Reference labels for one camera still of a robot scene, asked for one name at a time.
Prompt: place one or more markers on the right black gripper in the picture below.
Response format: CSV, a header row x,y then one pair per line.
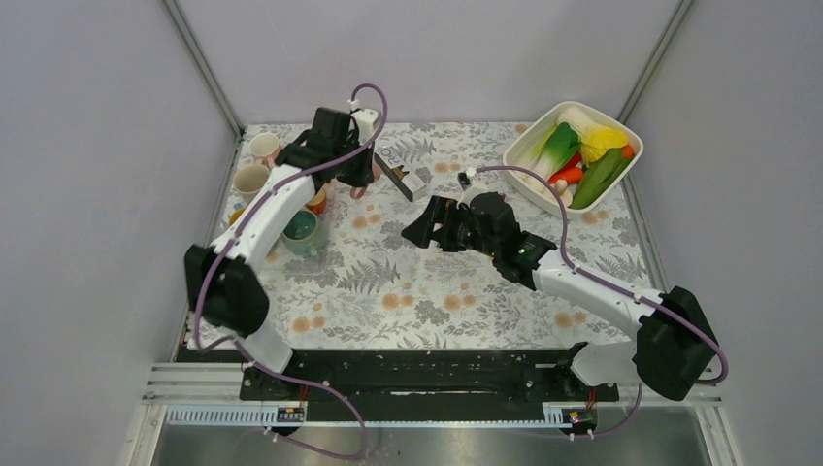
x,y
421,231

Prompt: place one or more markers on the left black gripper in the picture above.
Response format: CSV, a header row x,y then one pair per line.
x,y
364,175

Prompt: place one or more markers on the small orange cup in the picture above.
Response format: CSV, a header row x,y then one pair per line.
x,y
318,204

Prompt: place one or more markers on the green ceramic mug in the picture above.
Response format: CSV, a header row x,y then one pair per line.
x,y
305,235

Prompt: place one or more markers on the floral beige mug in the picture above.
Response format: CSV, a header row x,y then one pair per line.
x,y
249,180

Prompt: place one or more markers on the blue tape roll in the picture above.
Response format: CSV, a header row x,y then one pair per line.
x,y
235,216

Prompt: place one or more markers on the brown pink dotted mug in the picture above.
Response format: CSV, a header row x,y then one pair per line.
x,y
358,192

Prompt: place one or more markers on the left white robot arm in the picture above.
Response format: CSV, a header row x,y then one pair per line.
x,y
222,278

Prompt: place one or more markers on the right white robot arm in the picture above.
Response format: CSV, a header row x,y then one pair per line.
x,y
671,343

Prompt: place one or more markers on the black and white box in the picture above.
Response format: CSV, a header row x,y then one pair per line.
x,y
399,171

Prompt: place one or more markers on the floral tablecloth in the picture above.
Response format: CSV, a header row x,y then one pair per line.
x,y
371,289

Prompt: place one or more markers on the mushroom toy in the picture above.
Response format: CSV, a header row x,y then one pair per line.
x,y
561,188

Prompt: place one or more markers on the green leek toy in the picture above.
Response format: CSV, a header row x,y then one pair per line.
x,y
555,150

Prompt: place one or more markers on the red carrot toy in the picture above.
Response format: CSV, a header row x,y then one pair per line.
x,y
570,176

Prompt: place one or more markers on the green cucumber toy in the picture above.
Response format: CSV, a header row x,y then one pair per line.
x,y
599,177

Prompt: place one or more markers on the white vegetable tray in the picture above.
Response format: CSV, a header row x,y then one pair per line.
x,y
520,154

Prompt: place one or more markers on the napa cabbage toy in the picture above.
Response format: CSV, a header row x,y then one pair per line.
x,y
578,120

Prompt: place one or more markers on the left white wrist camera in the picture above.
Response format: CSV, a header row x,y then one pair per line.
x,y
366,120

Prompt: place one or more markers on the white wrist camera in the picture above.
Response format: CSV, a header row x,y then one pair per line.
x,y
471,185
366,120

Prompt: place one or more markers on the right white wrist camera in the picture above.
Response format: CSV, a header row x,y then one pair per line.
x,y
471,185

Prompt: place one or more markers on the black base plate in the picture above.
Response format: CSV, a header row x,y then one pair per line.
x,y
427,385

